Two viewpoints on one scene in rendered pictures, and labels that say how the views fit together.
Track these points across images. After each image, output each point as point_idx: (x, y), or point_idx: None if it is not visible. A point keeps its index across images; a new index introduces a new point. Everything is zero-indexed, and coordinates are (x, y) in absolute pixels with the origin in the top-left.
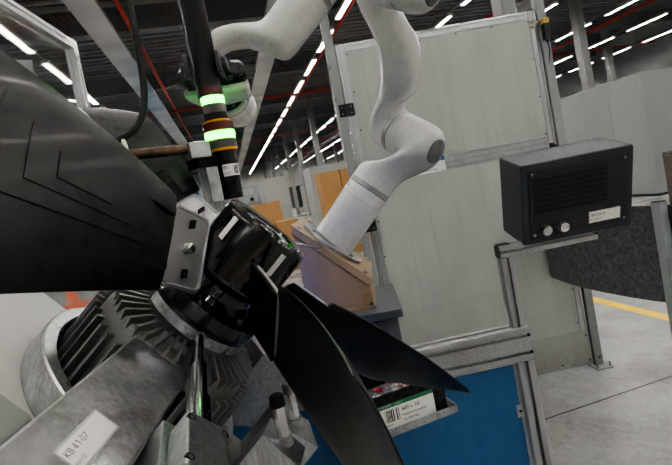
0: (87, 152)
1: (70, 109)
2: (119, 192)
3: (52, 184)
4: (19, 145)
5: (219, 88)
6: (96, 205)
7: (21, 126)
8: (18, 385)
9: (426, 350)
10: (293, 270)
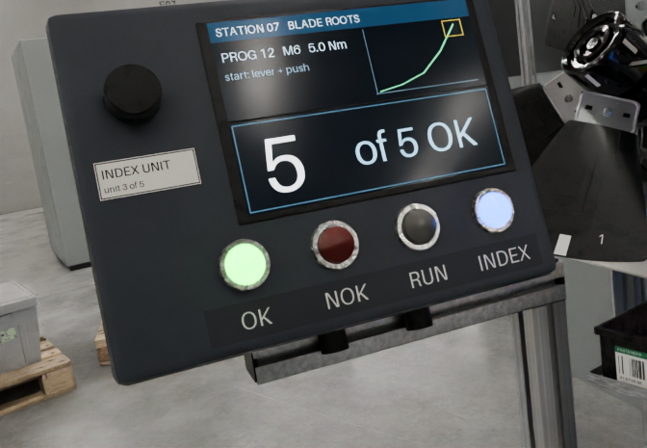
0: None
1: None
2: (576, 10)
3: (565, 8)
4: None
5: None
6: (571, 16)
7: None
8: None
9: None
10: (576, 81)
